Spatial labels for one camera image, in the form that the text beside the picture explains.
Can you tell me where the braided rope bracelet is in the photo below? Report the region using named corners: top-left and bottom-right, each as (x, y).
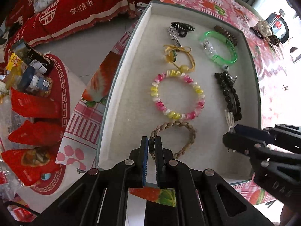
top-left (148, 120), bottom-right (198, 160)

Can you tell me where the white bow hair clip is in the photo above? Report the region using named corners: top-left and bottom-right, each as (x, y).
top-left (224, 110), bottom-right (235, 133)

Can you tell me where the black beaded hair clip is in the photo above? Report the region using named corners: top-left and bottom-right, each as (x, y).
top-left (214, 72), bottom-right (242, 121)

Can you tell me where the pink yellow beaded bracelet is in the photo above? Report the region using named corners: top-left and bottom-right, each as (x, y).
top-left (150, 69), bottom-right (206, 121)

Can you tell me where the silver pearl charm earring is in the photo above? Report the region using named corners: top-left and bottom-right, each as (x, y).
top-left (222, 64), bottom-right (237, 84)

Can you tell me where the yellow flower cord bracelet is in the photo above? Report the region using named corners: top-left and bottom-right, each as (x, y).
top-left (163, 44), bottom-right (197, 74)

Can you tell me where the silver chain keyring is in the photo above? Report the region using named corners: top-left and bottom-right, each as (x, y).
top-left (168, 27), bottom-right (181, 47)

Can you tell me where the green plastic bangle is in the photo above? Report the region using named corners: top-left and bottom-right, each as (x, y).
top-left (199, 31), bottom-right (238, 66)

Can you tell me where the small black claw clip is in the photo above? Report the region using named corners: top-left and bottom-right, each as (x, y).
top-left (171, 22), bottom-right (194, 38)

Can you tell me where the white jewelry tray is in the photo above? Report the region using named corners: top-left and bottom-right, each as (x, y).
top-left (95, 0), bottom-right (263, 185)

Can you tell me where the leopard print scrunchie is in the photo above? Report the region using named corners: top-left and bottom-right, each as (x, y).
top-left (268, 34), bottom-right (281, 47)

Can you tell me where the black oval hair clip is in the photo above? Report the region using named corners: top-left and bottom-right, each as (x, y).
top-left (250, 27), bottom-right (264, 39)

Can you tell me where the round black mirror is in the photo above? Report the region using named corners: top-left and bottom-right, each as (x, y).
top-left (270, 17), bottom-right (289, 43)

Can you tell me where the white scrunchie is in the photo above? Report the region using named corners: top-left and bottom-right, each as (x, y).
top-left (255, 21), bottom-right (272, 38)

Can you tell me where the red round basket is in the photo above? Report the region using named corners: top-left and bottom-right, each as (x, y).
top-left (1, 54), bottom-right (70, 195)

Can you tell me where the red bed blanket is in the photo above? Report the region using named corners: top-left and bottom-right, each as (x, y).
top-left (1, 0), bottom-right (151, 63)

